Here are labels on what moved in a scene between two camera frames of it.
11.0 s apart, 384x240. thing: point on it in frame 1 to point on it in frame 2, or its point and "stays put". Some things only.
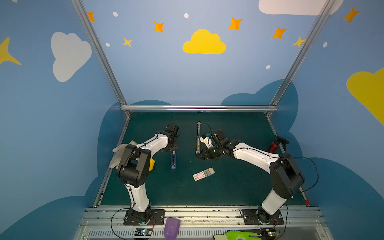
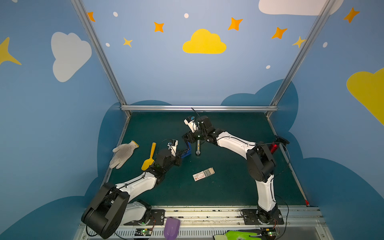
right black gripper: x=205 y=151 to x=190 y=137
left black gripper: x=174 y=142 to x=180 y=155
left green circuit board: x=143 y=231 stays put
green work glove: x=233 y=235 stays put
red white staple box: x=207 y=172 stays put
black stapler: x=198 y=138 stays put
